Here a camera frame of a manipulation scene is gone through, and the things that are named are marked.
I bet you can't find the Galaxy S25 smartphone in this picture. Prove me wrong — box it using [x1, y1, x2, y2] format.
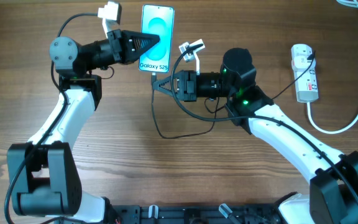
[139, 4, 175, 73]

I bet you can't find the black USB charging cable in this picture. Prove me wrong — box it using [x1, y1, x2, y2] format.
[150, 49, 316, 140]

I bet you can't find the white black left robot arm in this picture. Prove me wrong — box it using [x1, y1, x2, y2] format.
[4, 29, 160, 223]

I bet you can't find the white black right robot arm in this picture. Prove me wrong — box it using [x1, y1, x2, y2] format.
[152, 48, 358, 223]

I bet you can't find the white charger plug adapter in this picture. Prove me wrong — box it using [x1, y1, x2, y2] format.
[291, 54, 315, 72]

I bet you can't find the white power strip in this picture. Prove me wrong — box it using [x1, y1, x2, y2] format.
[291, 44, 319, 103]

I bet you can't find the black mounting rail base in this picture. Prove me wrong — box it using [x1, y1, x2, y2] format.
[100, 203, 286, 224]

